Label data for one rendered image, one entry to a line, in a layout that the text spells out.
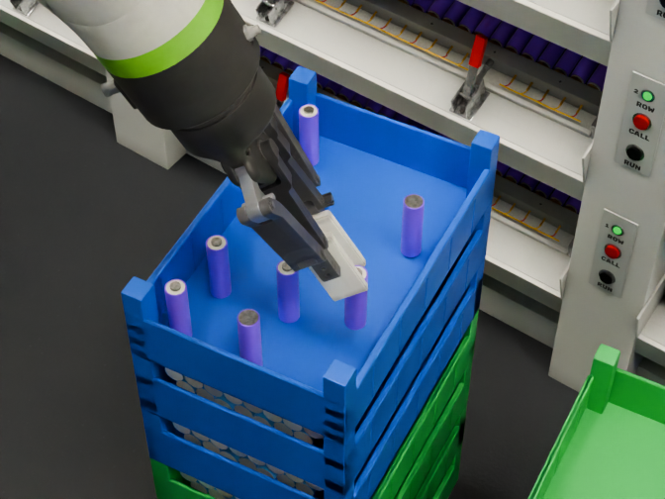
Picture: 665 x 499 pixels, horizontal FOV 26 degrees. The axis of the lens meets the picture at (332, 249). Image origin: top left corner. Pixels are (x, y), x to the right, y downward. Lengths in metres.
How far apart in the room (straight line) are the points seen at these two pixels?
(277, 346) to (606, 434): 0.34
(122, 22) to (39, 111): 1.25
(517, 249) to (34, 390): 0.61
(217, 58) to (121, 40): 0.07
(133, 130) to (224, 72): 1.09
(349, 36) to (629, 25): 0.40
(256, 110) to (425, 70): 0.67
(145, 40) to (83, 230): 1.08
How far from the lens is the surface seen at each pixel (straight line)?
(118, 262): 1.91
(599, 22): 1.42
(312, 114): 1.30
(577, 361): 1.75
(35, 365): 1.83
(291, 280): 1.17
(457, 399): 1.51
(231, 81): 0.94
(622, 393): 1.37
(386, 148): 1.33
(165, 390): 1.23
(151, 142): 2.00
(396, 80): 1.62
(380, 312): 1.22
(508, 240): 1.72
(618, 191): 1.52
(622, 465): 1.35
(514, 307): 1.81
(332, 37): 1.67
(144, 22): 0.89
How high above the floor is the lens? 1.44
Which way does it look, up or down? 49 degrees down
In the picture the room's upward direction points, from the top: straight up
